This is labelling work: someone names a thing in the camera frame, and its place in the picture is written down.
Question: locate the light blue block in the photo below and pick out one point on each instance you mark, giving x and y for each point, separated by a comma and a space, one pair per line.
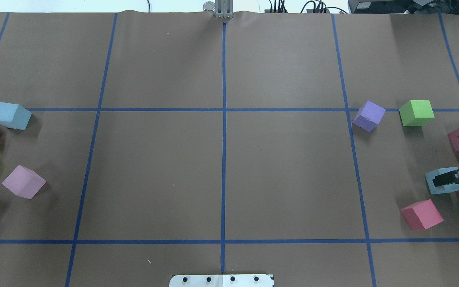
446, 189
14, 116

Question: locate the green block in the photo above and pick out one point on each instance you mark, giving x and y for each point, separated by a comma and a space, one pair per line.
416, 113

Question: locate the right pink block far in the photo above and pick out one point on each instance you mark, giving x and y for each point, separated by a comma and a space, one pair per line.
421, 215

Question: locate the right purple block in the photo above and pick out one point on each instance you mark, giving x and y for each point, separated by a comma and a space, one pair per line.
369, 116

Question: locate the small metal cylinder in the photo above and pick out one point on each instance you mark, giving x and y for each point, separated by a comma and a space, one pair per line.
208, 6

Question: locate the light pink block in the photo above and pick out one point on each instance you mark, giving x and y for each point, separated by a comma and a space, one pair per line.
24, 182

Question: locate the white post base plate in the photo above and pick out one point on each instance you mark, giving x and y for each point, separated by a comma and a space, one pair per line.
223, 280

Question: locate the aluminium frame post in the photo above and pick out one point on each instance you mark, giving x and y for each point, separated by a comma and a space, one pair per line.
223, 9

